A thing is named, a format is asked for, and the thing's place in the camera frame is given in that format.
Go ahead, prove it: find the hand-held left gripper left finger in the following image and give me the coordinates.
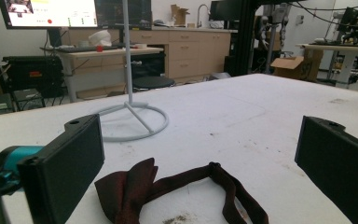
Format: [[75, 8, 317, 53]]
[[16, 113, 106, 224]]

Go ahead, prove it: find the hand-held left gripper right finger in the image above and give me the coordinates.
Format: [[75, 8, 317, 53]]
[[294, 116, 358, 224]]

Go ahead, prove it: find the dark red bow tie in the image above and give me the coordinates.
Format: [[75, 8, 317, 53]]
[[93, 157, 269, 224]]

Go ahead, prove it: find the black equipment case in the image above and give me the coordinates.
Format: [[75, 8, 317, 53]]
[[1, 55, 65, 98]]

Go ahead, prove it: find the large open cardboard box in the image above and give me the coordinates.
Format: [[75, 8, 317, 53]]
[[269, 49, 324, 83]]

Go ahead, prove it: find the white workbench table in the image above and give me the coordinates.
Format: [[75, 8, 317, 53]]
[[295, 42, 358, 86]]

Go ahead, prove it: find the wooden desk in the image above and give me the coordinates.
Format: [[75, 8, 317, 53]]
[[39, 46, 165, 104]]

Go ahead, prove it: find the black keyboard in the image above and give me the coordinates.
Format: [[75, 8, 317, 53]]
[[55, 45, 119, 53]]

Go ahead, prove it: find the black round stool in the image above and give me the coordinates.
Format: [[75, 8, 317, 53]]
[[131, 76, 176, 91]]

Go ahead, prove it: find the white crumpled bag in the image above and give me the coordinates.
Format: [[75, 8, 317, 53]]
[[88, 29, 113, 48]]

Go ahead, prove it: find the grey robot on stand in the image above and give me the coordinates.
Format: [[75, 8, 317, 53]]
[[258, 3, 291, 67]]

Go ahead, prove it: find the lit computer monitor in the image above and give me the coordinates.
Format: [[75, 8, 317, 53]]
[[0, 0, 99, 31]]

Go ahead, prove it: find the dark computer monitor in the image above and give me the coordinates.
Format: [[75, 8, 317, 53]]
[[94, 0, 154, 31]]

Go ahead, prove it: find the wooden cabinet with drawers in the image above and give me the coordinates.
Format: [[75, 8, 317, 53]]
[[130, 27, 239, 84]]

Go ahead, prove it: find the small open cardboard box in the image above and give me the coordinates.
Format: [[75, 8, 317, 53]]
[[170, 4, 191, 28]]

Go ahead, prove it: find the metal sink faucet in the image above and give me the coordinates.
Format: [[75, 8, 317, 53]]
[[197, 3, 212, 29]]

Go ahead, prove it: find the white metal stand with ring base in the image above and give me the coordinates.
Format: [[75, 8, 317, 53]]
[[95, 0, 170, 143]]

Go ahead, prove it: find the black hanging cable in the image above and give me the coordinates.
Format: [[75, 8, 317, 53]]
[[287, 0, 358, 27]]

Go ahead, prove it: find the black metal frame post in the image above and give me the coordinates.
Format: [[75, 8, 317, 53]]
[[228, 0, 259, 77]]

